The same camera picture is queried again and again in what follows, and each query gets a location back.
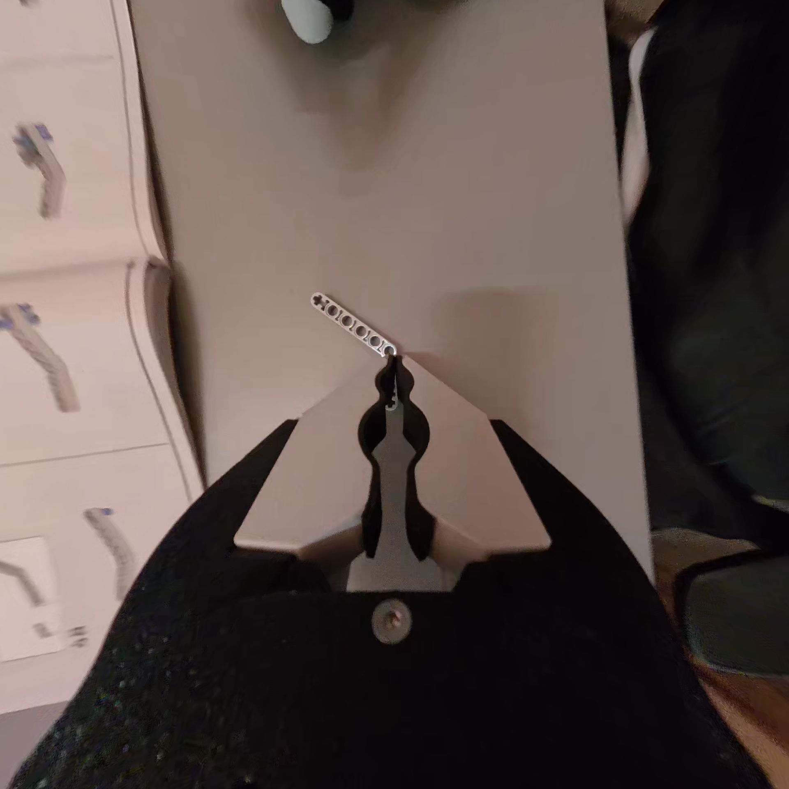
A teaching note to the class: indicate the black chair armrest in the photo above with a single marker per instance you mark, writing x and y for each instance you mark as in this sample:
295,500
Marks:
739,610

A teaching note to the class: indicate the grey desk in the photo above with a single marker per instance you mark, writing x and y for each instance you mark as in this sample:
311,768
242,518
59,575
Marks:
431,216

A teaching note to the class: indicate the grey bent toy beam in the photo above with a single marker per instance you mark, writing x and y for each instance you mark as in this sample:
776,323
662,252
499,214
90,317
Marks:
345,320

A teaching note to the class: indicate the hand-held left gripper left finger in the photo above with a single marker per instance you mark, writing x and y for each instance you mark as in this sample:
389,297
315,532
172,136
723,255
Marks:
308,481

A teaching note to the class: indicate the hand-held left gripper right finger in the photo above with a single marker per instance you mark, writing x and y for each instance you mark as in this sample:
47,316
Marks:
481,487

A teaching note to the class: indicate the white instruction booklet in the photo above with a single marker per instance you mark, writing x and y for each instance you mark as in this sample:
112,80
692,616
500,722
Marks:
92,246

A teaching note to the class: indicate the white printed cloth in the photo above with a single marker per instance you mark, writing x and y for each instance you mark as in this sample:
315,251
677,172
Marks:
635,135

